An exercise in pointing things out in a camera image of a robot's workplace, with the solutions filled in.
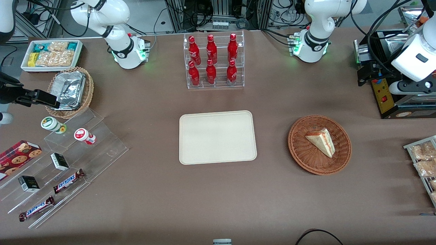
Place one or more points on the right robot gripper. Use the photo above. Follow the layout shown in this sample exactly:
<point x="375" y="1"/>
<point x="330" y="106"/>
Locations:
<point x="7" y="92"/>

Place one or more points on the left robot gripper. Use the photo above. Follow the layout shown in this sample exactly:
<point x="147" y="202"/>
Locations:
<point x="378" y="69"/>

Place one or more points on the triangular sandwich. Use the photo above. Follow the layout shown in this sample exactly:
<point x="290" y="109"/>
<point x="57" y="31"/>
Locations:
<point x="322" y="141"/>

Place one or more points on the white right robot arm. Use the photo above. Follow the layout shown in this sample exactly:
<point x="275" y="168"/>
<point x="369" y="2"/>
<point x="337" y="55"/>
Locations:
<point x="115" y="13"/>

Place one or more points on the aluminium foil tray stack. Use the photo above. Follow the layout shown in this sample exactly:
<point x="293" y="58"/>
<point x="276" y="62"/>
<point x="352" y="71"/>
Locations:
<point x="69" y="88"/>

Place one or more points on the light tan wicker basket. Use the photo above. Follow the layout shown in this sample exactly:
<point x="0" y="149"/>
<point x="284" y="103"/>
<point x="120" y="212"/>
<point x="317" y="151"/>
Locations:
<point x="89" y="88"/>

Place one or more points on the tray of packaged pastries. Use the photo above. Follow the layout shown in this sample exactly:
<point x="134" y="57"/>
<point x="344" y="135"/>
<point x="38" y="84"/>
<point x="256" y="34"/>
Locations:
<point x="408" y="147"/>

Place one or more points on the dark brown wicker basket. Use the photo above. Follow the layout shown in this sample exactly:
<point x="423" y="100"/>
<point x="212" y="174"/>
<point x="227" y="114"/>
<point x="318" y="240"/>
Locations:
<point x="306" y="156"/>

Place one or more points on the beige plastic tray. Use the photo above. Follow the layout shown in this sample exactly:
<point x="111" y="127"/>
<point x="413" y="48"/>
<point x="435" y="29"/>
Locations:
<point x="218" y="137"/>

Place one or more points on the green lid yoghurt cup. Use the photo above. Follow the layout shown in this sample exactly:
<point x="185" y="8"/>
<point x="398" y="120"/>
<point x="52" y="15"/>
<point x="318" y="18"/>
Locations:
<point x="49" y="123"/>

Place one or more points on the black food warmer machine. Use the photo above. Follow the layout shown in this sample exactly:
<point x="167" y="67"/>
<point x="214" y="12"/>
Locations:
<point x="386" y="98"/>

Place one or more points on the white plastic snack bin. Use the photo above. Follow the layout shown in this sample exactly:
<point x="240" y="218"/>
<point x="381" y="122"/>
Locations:
<point x="24" y="68"/>

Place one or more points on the yellow snack packet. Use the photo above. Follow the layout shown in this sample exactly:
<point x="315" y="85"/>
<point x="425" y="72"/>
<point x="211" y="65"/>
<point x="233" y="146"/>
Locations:
<point x="32" y="59"/>

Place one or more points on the clear rice cracker bag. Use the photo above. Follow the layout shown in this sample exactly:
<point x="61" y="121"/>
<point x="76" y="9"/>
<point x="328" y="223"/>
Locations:
<point x="58" y="46"/>
<point x="54" y="59"/>

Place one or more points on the teal snack packet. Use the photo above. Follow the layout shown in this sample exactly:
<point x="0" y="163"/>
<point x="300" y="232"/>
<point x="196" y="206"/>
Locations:
<point x="72" y="46"/>
<point x="39" y="47"/>

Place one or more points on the red lid yoghurt cup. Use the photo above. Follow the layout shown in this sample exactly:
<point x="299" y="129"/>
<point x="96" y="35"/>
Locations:
<point x="81" y="134"/>

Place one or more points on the red tartan cookie box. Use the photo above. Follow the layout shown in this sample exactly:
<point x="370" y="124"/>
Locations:
<point x="17" y="156"/>

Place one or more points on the small black carton box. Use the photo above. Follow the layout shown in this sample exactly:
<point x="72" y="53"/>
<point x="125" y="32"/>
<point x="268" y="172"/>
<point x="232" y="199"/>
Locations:
<point x="59" y="162"/>
<point x="29" y="184"/>

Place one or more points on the clear acrylic stepped display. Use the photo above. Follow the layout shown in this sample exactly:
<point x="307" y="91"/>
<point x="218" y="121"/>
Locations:
<point x="102" y="146"/>

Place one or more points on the Snickers chocolate bar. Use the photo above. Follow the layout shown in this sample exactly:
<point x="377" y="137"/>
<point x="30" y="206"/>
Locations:
<point x="69" y="181"/>
<point x="36" y="208"/>

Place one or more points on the clear pastry bag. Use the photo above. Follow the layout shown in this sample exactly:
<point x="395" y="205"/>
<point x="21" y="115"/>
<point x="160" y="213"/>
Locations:
<point x="425" y="168"/>
<point x="433" y="184"/>
<point x="422" y="151"/>

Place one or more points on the red cola bottle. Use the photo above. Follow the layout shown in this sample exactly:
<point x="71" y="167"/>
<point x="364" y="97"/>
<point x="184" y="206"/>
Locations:
<point x="211" y="73"/>
<point x="231" y="72"/>
<point x="211" y="49"/>
<point x="193" y="75"/>
<point x="232" y="47"/>
<point x="193" y="49"/>

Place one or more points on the clear acrylic bottle rack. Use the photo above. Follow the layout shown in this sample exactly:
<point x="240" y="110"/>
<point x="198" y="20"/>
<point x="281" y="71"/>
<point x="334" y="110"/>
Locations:
<point x="219" y="86"/>

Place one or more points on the white power strip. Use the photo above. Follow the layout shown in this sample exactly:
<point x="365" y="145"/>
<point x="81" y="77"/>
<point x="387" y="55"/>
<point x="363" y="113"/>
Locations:
<point x="224" y="25"/>

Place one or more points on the small grey white device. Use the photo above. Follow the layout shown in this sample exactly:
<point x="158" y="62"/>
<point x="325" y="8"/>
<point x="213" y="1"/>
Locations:
<point x="222" y="242"/>

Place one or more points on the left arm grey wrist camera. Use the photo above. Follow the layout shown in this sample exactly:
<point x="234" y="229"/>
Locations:
<point x="398" y="87"/>

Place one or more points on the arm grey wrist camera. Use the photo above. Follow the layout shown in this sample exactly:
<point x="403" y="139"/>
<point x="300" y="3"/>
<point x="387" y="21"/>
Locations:
<point x="398" y="87"/>
<point x="5" y="118"/>

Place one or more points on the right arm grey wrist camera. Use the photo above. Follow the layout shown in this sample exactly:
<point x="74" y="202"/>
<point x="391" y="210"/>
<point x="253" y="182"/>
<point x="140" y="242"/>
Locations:
<point x="5" y="118"/>

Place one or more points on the aluminium equipment frame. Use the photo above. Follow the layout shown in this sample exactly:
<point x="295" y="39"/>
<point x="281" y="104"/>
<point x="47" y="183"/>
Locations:
<point x="204" y="10"/>

